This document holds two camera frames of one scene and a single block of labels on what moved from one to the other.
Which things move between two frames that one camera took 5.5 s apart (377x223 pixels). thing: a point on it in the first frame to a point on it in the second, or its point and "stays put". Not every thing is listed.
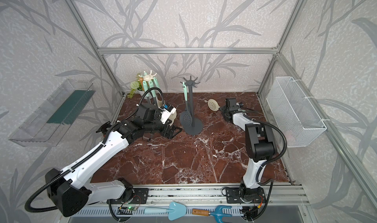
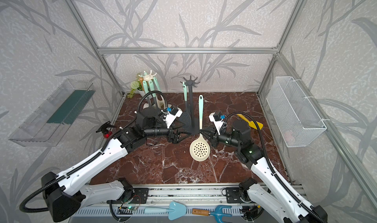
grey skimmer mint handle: (146, 89) stays put
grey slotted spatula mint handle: (185, 91) stays put
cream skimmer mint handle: (213, 105) to (200, 150)
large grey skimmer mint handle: (152, 91) stays put
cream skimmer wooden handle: (141, 79) stays put
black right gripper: (222, 108) to (213, 134)
